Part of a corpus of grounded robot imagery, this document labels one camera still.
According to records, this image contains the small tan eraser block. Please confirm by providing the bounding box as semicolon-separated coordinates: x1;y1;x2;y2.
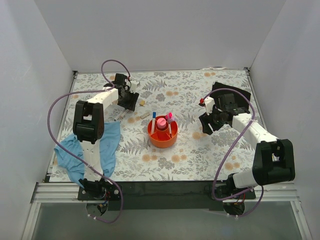
139;100;146;106

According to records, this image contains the blue capped marker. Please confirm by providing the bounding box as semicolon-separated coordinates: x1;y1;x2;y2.
151;112;157;135

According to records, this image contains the silver pen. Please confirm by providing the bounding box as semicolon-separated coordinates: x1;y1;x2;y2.
168;121;172;138

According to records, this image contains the pink capped glue bottle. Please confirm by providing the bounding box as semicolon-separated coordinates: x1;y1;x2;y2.
156;117;168;131

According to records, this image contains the orange round divided organizer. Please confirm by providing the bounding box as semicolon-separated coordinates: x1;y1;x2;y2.
147;120;179;149

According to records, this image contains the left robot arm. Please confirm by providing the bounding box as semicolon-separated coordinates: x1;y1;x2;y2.
73;73;139;200

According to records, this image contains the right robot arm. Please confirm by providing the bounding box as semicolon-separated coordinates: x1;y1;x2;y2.
199;90;296;201

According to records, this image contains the black folded cloth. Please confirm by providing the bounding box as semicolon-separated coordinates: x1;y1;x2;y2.
209;81;251;110

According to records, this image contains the light blue cloth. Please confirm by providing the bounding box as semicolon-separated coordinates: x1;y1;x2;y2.
54;121;121;185

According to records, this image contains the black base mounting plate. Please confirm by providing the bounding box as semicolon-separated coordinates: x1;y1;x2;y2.
77;180;245;211

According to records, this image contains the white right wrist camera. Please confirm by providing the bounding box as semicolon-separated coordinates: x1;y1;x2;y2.
198;96;215;115

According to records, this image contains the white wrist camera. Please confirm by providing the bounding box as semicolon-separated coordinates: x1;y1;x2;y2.
128;80;140;93
198;96;215;115

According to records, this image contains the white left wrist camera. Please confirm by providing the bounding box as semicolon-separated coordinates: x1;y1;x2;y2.
128;80;140;93

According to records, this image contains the aluminium front rail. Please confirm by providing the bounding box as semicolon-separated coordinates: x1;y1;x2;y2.
31;181;300;203

